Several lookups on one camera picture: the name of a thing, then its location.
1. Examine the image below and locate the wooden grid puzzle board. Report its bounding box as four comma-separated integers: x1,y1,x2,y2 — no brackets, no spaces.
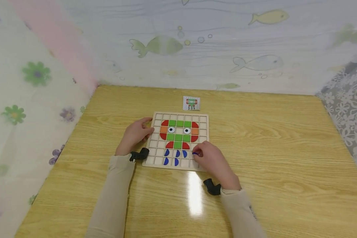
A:
142,112,209,172

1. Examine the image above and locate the small pattern card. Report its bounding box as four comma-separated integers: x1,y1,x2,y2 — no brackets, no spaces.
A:
183,96,201,111

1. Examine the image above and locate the person's left hand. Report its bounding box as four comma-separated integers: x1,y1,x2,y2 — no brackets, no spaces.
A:
115,117,155,156

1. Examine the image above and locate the person's right hand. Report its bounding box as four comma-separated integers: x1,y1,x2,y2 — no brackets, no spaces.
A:
192,141,242,191

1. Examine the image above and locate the person's right forearm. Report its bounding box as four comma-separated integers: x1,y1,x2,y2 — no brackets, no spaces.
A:
220,188,267,238

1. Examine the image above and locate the group of green square tiles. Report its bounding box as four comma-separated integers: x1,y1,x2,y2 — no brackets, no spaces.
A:
166,120,192,149

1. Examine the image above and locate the group of red quarter-round tiles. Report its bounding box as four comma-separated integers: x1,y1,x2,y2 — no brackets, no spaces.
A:
160,120,199,149

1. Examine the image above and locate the person's left forearm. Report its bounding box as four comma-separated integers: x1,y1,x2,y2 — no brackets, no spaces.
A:
85,154,136,238

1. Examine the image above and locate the black wrist band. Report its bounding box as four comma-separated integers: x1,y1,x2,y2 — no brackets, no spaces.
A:
129,148,150,162
203,178,222,196

